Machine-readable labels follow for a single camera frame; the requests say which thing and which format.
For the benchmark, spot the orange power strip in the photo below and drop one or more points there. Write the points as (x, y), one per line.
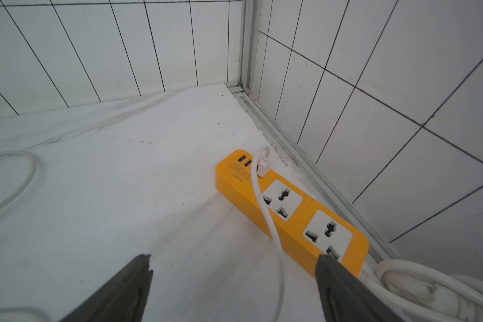
(307, 229)

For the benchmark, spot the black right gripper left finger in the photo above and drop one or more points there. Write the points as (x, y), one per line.
(122, 298)

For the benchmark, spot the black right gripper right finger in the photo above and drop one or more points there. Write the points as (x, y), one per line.
(344, 297)

